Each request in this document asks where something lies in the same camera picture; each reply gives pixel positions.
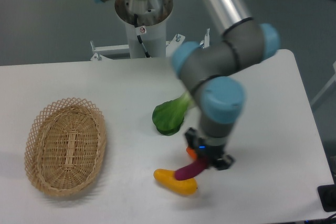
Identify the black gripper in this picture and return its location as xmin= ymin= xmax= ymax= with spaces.
xmin=184 ymin=127 xmax=234 ymax=170

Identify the purple sweet potato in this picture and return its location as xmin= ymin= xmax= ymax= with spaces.
xmin=174 ymin=158 xmax=208 ymax=181

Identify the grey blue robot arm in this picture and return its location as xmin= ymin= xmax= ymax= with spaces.
xmin=95 ymin=0 xmax=280 ymax=180

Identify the woven wicker basket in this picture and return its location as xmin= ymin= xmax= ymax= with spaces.
xmin=24 ymin=98 xmax=107 ymax=197

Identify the orange carrot chunk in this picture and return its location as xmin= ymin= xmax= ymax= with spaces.
xmin=186 ymin=146 xmax=197 ymax=160

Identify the yellow papaya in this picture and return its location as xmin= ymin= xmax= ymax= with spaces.
xmin=153 ymin=169 xmax=198 ymax=196

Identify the green bok choy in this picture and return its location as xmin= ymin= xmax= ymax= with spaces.
xmin=152 ymin=91 xmax=195 ymax=136

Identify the black device at edge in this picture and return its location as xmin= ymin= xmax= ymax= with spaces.
xmin=317 ymin=184 xmax=335 ymax=212

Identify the white table clamp bracket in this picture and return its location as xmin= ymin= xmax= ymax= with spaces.
xmin=200 ymin=28 xmax=210 ymax=48

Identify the white frame leg right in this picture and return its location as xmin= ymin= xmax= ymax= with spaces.
xmin=310 ymin=62 xmax=335 ymax=111

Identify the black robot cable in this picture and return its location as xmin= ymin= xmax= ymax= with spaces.
xmin=133 ymin=13 xmax=152 ymax=58

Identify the white metal base frame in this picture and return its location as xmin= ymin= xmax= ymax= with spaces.
xmin=90 ymin=34 xmax=186 ymax=61

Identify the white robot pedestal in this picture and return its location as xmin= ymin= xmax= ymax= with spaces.
xmin=114 ymin=0 xmax=173 ymax=58

